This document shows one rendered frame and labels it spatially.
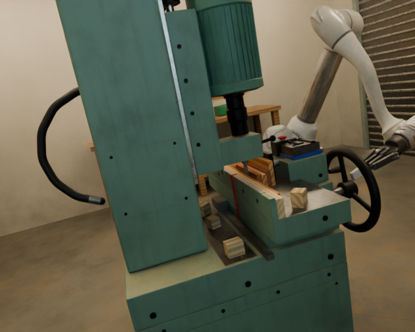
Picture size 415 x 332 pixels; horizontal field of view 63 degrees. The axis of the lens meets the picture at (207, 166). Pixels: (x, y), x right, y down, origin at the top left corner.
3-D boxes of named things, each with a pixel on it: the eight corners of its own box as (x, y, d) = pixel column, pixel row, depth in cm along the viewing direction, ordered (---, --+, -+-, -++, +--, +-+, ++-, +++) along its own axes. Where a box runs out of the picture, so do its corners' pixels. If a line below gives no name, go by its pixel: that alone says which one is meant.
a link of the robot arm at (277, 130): (259, 171, 178) (253, 130, 173) (278, 161, 190) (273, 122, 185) (286, 172, 167) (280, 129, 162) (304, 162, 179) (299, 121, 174)
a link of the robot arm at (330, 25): (348, 27, 133) (361, 26, 142) (319, -4, 137) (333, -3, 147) (325, 53, 142) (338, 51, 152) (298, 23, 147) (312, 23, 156)
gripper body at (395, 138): (388, 133, 132) (369, 145, 131) (406, 135, 124) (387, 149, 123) (394, 149, 134) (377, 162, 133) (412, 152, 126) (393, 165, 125)
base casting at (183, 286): (348, 261, 90) (345, 230, 88) (134, 334, 78) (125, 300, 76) (274, 211, 133) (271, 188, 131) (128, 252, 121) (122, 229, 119)
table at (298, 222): (385, 211, 86) (383, 189, 85) (276, 245, 80) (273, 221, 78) (277, 168, 144) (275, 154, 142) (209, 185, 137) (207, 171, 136)
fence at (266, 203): (278, 219, 79) (275, 197, 78) (272, 221, 78) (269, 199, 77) (210, 170, 136) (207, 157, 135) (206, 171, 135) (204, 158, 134)
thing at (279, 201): (286, 217, 79) (283, 197, 78) (278, 219, 79) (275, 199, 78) (215, 169, 136) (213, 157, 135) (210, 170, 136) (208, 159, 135)
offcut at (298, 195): (296, 202, 87) (294, 187, 86) (308, 202, 85) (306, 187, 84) (291, 207, 84) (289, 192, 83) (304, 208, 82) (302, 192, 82)
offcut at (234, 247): (240, 249, 89) (238, 236, 88) (246, 253, 86) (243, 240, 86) (224, 254, 88) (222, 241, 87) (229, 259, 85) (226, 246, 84)
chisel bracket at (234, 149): (265, 161, 100) (261, 133, 98) (220, 172, 97) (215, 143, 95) (255, 157, 107) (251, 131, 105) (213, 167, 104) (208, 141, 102)
